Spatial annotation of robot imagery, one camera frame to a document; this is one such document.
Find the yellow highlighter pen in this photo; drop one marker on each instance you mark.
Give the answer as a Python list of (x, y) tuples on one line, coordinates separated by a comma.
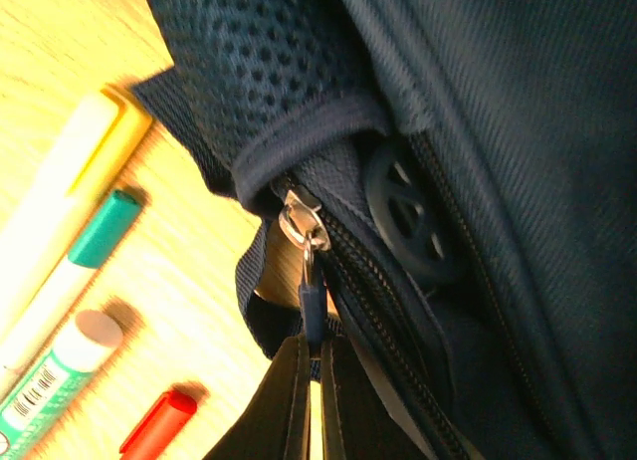
[(95, 144)]

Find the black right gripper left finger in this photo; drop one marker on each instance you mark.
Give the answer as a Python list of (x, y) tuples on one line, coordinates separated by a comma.
[(276, 422)]

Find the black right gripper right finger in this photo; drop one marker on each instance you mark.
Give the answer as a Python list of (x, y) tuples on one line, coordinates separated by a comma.
[(355, 423)]

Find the green marker pen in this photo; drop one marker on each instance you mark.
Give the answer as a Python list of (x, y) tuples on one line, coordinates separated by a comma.
[(69, 278)]

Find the white glue stick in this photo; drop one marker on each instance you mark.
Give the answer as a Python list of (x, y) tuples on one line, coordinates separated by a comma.
[(43, 394)]

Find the navy blue student backpack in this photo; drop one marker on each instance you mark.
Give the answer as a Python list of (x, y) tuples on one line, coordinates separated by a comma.
[(450, 185)]

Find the red marker pen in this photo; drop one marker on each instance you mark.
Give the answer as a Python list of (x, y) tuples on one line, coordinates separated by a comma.
[(159, 426)]

